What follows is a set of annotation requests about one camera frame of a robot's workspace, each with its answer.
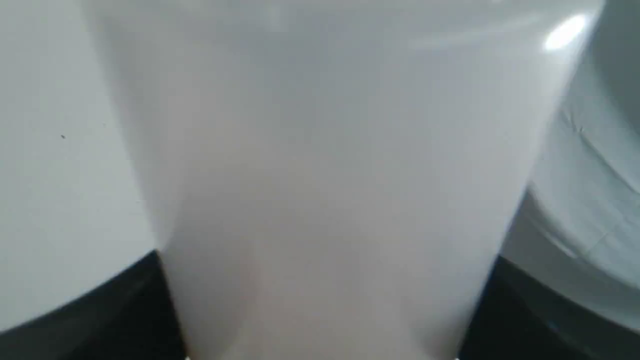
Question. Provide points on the grey fabric backdrop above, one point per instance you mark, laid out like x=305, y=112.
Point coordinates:
x=577, y=230

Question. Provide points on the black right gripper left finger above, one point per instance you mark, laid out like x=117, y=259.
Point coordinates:
x=129, y=317

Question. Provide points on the clear plastic squeeze bottle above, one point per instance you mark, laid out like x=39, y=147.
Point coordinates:
x=333, y=179

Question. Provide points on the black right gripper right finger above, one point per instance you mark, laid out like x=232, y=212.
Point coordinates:
x=519, y=318

